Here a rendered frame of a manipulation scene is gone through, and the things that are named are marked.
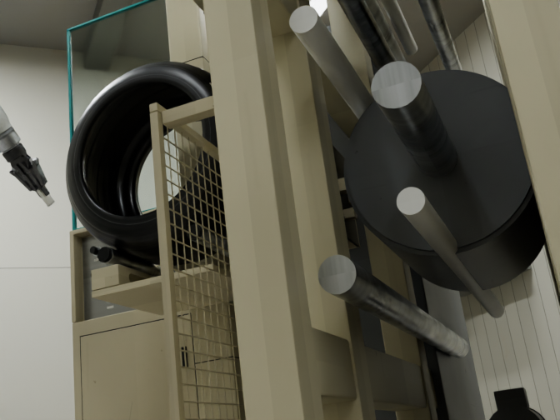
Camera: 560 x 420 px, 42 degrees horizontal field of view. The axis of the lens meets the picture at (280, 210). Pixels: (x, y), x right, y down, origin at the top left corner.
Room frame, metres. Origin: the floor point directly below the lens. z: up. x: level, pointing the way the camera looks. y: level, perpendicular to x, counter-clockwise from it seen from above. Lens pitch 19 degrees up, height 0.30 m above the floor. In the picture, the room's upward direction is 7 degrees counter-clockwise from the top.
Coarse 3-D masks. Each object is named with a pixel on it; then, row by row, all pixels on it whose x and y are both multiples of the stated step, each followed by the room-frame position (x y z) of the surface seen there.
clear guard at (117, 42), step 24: (144, 0) 2.60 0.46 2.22; (96, 24) 2.69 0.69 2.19; (120, 24) 2.65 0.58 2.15; (144, 24) 2.61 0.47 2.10; (72, 48) 2.73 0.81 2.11; (96, 48) 2.69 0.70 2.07; (120, 48) 2.65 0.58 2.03; (144, 48) 2.61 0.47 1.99; (168, 48) 2.57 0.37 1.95; (72, 72) 2.73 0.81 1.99; (96, 72) 2.69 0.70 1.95; (120, 72) 2.65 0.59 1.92; (72, 96) 2.73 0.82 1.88; (96, 96) 2.69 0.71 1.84; (72, 120) 2.73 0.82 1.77; (144, 168) 2.62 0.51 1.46; (168, 168) 2.59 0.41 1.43; (144, 192) 2.63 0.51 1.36; (168, 192) 2.59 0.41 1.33; (72, 216) 2.73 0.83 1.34
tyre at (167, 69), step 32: (160, 64) 1.83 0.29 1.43; (128, 96) 1.99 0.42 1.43; (160, 96) 2.05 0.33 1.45; (192, 96) 1.78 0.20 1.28; (96, 128) 2.02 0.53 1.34; (128, 128) 2.12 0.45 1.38; (96, 160) 2.08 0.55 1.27; (128, 160) 2.17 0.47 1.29; (96, 192) 2.10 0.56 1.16; (128, 192) 2.18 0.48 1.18; (96, 224) 1.90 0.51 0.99; (128, 224) 1.86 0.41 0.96; (224, 224) 1.92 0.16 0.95; (192, 256) 2.00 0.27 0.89
